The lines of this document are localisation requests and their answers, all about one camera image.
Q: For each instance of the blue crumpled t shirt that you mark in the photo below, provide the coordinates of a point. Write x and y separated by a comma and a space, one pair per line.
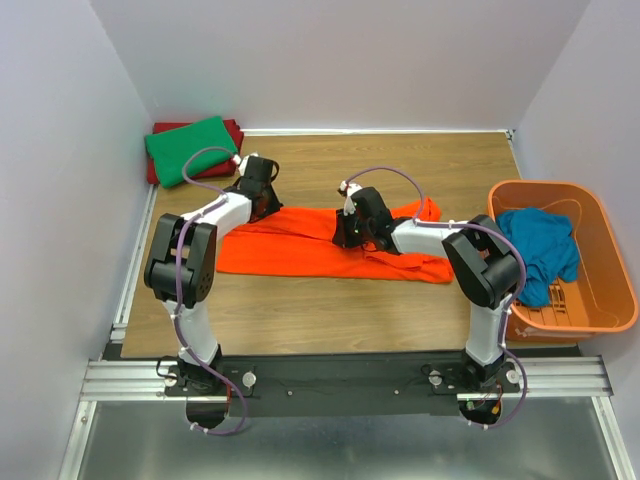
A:
547, 247

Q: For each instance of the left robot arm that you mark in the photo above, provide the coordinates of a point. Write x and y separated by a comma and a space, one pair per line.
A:
181, 265

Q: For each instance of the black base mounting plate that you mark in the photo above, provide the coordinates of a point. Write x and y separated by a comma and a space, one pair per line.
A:
241, 388

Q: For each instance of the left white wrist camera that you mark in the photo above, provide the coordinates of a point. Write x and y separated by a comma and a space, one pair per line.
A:
240, 163

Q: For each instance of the green folded t shirt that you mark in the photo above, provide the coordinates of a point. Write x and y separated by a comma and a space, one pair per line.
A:
190, 150

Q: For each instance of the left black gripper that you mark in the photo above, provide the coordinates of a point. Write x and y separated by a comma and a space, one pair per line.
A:
273, 206

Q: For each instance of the orange t shirt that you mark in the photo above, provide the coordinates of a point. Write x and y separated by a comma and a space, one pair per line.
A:
297, 242

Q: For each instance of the orange plastic laundry basket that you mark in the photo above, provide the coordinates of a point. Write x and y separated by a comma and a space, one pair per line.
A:
601, 300

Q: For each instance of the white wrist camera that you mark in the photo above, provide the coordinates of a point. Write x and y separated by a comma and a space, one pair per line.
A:
240, 163
347, 189

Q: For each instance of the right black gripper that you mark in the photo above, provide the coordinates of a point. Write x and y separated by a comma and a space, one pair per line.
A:
340, 237

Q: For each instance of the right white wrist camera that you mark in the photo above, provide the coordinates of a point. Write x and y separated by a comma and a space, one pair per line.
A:
347, 189

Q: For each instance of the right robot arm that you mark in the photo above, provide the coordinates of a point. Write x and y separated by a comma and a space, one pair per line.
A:
487, 267

